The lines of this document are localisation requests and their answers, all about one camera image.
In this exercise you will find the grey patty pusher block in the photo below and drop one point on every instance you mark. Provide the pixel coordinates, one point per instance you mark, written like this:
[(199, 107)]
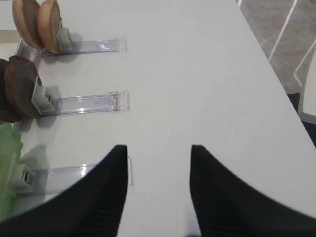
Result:
[(42, 99)]

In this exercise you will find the rear dark meat patty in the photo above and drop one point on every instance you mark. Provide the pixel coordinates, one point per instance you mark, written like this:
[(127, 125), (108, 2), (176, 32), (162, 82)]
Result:
[(7, 112)]

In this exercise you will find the clear bread dispenser track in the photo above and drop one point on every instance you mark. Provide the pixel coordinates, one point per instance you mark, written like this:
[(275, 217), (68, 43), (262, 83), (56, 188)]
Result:
[(78, 47)]

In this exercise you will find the green lettuce leaf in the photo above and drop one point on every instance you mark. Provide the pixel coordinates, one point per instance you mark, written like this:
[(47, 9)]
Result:
[(10, 152)]

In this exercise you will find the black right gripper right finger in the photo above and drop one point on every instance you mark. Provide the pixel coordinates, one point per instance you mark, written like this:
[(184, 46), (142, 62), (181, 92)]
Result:
[(226, 206)]

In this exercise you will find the clear patty dispenser track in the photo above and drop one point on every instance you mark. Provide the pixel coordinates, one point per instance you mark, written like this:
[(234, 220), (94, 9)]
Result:
[(108, 102)]

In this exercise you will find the grey lettuce pusher block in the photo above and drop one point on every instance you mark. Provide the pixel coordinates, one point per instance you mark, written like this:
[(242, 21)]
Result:
[(21, 180)]

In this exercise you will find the front tan bread slice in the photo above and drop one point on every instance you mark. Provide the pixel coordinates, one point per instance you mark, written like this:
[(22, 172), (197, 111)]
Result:
[(48, 24)]

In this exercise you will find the tan bread slice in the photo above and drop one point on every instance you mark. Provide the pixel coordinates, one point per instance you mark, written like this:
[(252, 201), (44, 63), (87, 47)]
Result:
[(48, 24), (25, 13)]

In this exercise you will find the front brown meat patty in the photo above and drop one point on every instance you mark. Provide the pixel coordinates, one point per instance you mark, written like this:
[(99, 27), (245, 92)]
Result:
[(20, 78)]

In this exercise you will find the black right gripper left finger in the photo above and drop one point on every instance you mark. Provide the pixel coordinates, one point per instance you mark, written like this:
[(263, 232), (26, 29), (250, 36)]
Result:
[(92, 207)]

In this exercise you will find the grey bread pusher block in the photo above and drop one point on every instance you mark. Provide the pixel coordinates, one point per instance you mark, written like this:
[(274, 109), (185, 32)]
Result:
[(64, 39)]

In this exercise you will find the rear tan bread slice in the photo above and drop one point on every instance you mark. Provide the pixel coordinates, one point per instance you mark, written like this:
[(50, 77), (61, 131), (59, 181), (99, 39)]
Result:
[(25, 13)]

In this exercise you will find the clear lettuce dispenser track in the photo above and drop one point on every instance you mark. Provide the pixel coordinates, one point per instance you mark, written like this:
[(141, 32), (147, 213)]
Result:
[(57, 180)]

